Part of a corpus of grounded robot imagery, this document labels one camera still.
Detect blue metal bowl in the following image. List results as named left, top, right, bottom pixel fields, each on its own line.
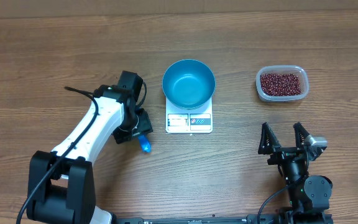
left=162, top=59, right=216, bottom=110

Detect clear plastic container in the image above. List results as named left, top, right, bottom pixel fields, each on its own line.
left=255, top=65, right=310, bottom=103

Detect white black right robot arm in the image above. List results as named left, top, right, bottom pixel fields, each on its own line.
left=255, top=123, right=333, bottom=223

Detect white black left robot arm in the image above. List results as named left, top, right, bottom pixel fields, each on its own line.
left=16, top=71, right=153, bottom=223

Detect red beans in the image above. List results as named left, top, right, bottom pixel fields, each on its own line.
left=260, top=73, right=301, bottom=96

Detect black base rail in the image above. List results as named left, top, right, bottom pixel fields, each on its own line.
left=110, top=213, right=334, bottom=224

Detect white kitchen scale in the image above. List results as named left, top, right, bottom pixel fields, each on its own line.
left=165, top=98, right=213, bottom=134

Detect blue plastic measuring scoop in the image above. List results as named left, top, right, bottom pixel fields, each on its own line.
left=138, top=134, right=152, bottom=153

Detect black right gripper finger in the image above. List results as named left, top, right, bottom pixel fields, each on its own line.
left=293, top=122, right=310, bottom=148
left=258, top=122, right=281, bottom=155

